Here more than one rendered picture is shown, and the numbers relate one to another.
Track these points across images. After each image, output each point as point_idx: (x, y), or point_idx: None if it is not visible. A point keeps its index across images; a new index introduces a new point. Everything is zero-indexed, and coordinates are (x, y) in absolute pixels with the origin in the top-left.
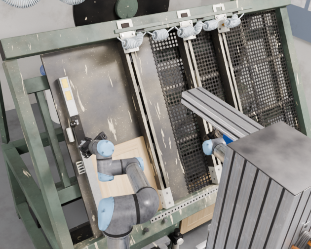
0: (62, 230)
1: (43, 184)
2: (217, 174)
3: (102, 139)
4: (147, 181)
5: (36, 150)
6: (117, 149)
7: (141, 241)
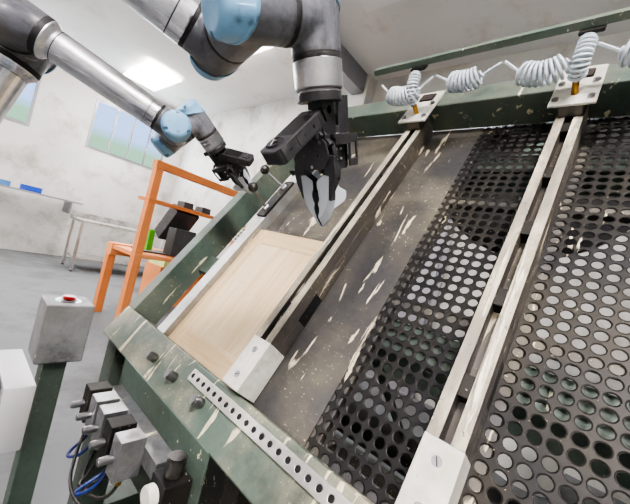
0: (159, 277)
1: (205, 226)
2: (414, 471)
3: (239, 155)
4: (92, 55)
5: (235, 197)
6: (289, 241)
7: (150, 392)
